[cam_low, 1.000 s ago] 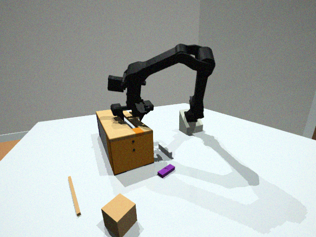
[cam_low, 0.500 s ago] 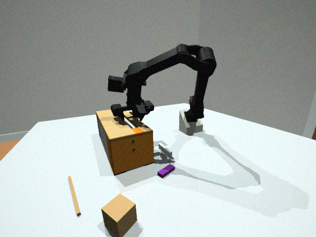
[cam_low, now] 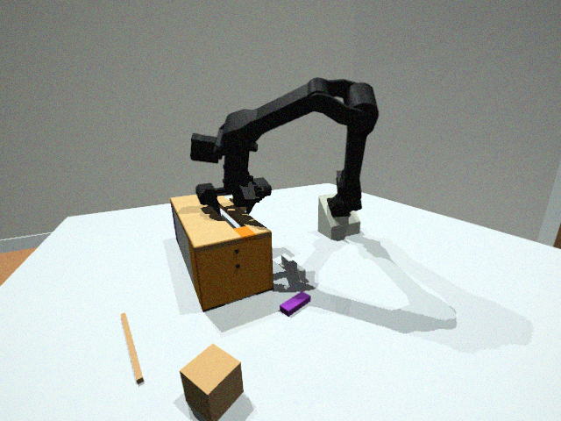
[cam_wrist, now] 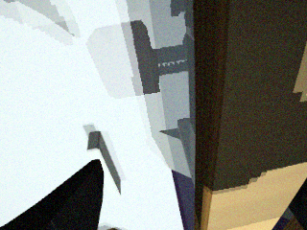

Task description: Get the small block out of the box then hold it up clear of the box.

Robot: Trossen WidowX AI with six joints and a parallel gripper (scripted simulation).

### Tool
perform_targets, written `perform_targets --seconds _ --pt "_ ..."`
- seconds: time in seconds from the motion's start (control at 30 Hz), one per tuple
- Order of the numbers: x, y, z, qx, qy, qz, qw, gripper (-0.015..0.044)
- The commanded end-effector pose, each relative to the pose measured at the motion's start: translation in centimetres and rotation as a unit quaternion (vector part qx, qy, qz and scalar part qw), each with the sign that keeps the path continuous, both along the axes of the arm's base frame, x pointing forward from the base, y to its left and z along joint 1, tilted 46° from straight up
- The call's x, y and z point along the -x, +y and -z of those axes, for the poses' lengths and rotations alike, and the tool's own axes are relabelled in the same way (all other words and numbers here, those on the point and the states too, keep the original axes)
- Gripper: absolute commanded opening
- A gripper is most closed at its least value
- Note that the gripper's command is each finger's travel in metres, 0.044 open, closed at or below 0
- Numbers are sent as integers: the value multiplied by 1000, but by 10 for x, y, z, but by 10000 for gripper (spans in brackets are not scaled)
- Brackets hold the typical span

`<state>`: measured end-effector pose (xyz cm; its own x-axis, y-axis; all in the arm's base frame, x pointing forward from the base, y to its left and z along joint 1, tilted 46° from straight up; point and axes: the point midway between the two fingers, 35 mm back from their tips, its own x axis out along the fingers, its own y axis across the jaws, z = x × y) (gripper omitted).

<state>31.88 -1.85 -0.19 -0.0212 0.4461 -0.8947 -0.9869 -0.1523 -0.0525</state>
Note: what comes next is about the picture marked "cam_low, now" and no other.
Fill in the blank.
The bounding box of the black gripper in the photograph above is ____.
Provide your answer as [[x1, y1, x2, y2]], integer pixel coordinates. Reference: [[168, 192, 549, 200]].
[[196, 164, 272, 216]]

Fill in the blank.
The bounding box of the purple rectangular block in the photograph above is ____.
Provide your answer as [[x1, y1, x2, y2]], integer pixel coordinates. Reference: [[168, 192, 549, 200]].
[[280, 292, 311, 317]]

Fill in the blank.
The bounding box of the tan wooden stick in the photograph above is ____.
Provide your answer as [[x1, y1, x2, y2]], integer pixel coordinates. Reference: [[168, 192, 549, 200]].
[[120, 312, 144, 385]]

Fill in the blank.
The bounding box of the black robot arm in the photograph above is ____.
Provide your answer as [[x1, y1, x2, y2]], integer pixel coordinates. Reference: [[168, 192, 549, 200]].
[[190, 77, 379, 218]]

